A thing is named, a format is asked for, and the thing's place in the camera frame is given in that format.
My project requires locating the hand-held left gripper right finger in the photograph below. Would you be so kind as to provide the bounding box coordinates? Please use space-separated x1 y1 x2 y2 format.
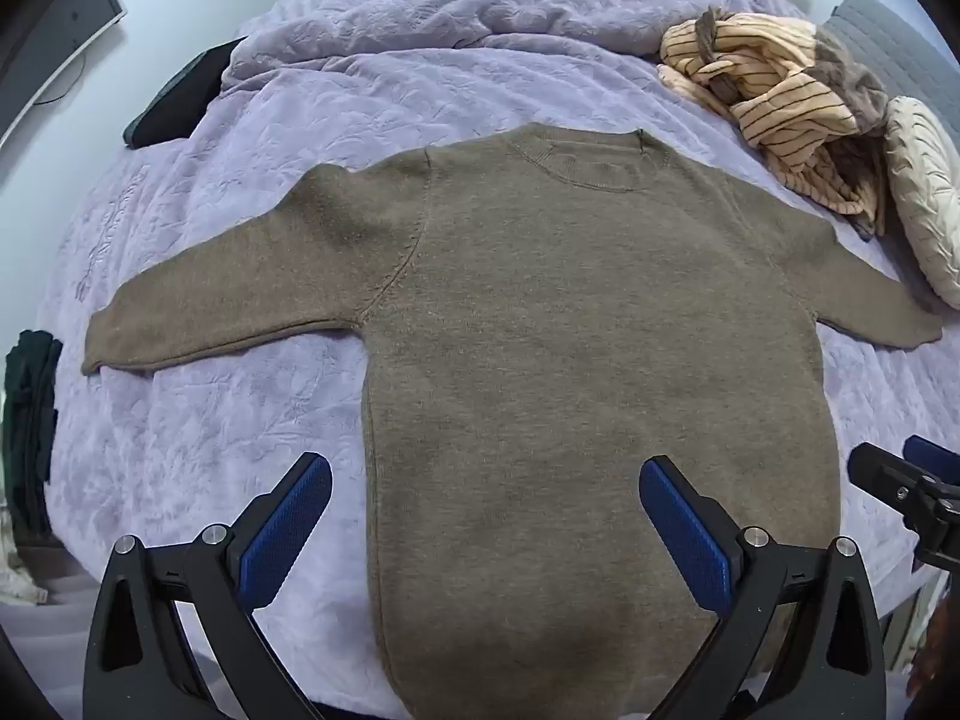
639 455 890 720

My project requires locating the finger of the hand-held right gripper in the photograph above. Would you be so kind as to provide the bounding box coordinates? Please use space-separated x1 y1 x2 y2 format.
847 442 960 533
903 434 960 479

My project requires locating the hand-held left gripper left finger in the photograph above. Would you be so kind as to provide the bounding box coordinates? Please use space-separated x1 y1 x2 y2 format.
82 452 333 720

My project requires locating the brown knit sweater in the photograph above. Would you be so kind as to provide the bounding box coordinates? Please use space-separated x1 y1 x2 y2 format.
81 122 944 717

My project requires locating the cream quilted pillow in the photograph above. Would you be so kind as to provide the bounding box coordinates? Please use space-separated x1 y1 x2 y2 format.
883 96 960 312

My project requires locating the white crumpled cloth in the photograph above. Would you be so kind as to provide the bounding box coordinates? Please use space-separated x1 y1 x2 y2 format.
0 540 52 607

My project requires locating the dark green clothing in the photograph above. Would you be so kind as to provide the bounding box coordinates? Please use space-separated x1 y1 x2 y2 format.
0 330 65 533

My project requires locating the purple textured blanket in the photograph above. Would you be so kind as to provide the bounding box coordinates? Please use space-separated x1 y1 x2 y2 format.
34 0 960 713

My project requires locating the grey-brown fuzzy garment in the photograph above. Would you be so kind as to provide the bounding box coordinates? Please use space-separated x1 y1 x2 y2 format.
810 30 895 241

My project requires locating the cream striped garment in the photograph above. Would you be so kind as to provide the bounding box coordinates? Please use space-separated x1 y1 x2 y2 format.
656 9 875 222

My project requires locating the grey quilted mattress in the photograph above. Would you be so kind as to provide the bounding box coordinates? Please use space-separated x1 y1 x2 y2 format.
821 0 960 166

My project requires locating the black cushion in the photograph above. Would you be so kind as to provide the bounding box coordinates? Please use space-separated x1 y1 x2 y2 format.
124 36 248 149

